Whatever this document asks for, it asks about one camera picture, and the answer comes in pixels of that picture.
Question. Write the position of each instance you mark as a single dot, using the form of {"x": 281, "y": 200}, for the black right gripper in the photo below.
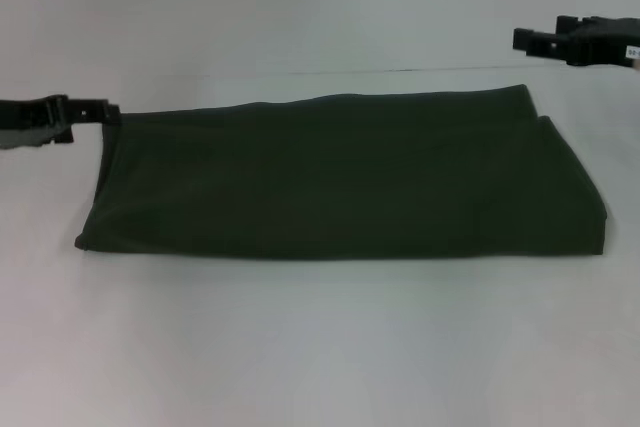
{"x": 605, "y": 42}

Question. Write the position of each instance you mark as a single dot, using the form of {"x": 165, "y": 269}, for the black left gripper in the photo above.
{"x": 30, "y": 119}

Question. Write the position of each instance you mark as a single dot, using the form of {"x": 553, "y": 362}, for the dark green t-shirt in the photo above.
{"x": 325, "y": 177}

